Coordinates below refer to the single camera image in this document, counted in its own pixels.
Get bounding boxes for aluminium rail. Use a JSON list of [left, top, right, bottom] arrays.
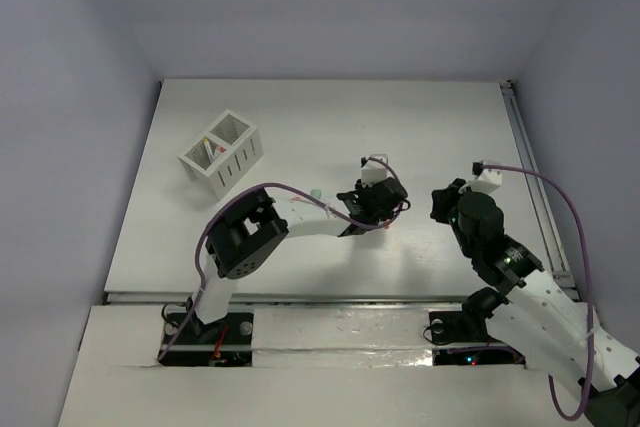
[[499, 81, 580, 300], [102, 292, 467, 304]]

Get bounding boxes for aluminium rail front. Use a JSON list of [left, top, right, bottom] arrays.
[[102, 292, 467, 304]]

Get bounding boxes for aluminium rail right side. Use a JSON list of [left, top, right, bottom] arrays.
[[499, 81, 580, 300]]

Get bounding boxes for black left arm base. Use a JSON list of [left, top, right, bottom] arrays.
[[158, 304, 254, 367]]

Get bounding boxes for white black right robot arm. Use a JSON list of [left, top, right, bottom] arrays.
[[430, 179, 639, 426]]

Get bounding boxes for yellow capped white marker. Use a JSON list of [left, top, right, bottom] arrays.
[[203, 138, 214, 163]]

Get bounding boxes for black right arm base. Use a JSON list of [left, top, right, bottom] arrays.
[[422, 287, 526, 367]]

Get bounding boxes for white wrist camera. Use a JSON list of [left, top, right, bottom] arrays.
[[360, 154, 388, 187], [470, 161, 502, 195]]

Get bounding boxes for white slotted organizer box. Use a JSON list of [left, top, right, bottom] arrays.
[[178, 109, 263, 201]]

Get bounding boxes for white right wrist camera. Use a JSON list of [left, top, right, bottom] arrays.
[[470, 161, 502, 195]]

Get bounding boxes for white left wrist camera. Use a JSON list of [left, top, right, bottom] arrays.
[[360, 154, 388, 187]]

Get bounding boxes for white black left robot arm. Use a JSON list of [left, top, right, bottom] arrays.
[[186, 177, 410, 342]]

